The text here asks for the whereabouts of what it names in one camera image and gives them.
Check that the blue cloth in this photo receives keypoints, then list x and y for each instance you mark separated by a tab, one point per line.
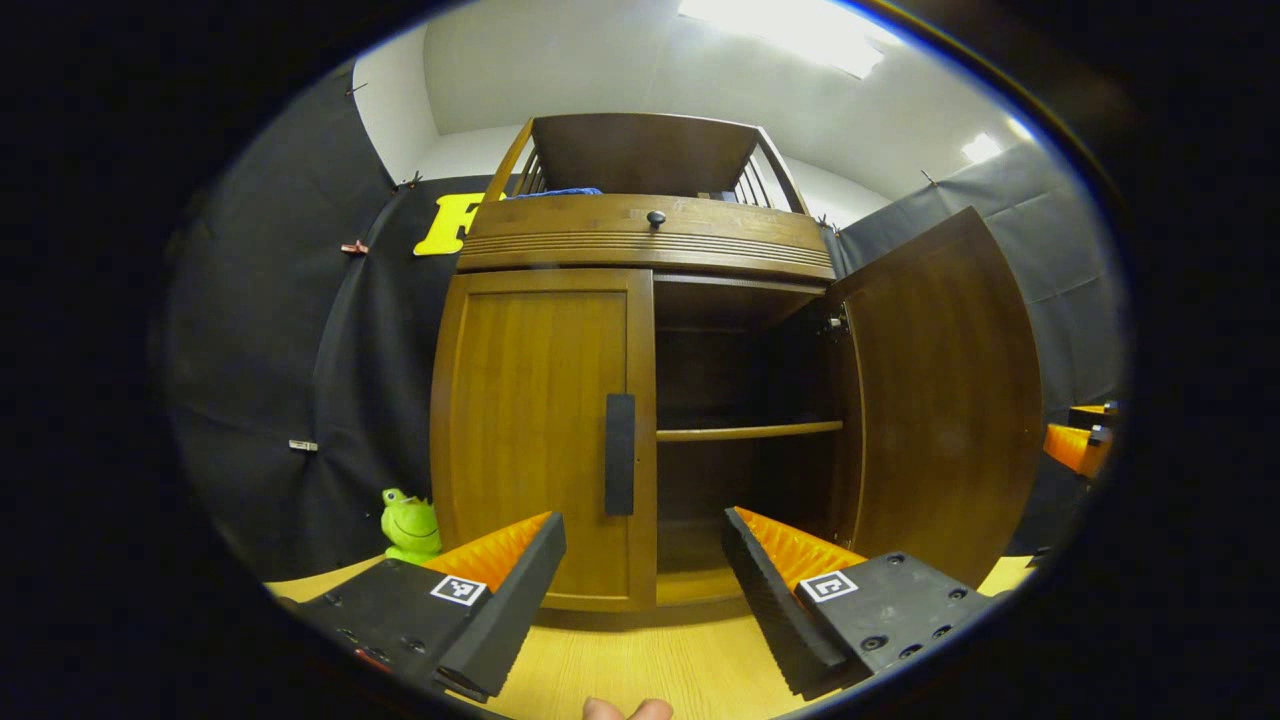
555	192

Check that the wooden inner shelf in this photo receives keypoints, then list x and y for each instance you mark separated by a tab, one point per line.
750	431

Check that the small ceiling light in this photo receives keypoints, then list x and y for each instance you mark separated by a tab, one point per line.
985	148

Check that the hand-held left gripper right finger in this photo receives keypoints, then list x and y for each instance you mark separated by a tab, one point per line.
770	605

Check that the wooden shoe cabinet door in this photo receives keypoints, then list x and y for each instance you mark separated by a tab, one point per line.
530	420
950	400

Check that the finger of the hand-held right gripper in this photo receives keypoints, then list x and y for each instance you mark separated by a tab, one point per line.
1080	450
1092	415

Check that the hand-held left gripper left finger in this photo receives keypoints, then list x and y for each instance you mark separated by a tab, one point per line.
500	620

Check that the wooden cabinet drawer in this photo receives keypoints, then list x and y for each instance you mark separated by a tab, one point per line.
560	235

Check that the red clip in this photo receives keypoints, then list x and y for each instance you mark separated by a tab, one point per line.
353	247

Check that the green frog toy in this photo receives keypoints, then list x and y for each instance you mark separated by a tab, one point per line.
410	525

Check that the wooden double-door shoe cabinet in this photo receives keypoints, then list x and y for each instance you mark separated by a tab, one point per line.
640	150

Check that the large ceiling light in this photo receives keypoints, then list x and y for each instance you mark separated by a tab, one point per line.
790	30

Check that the black backdrop cloth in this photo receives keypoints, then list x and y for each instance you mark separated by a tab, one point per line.
270	330

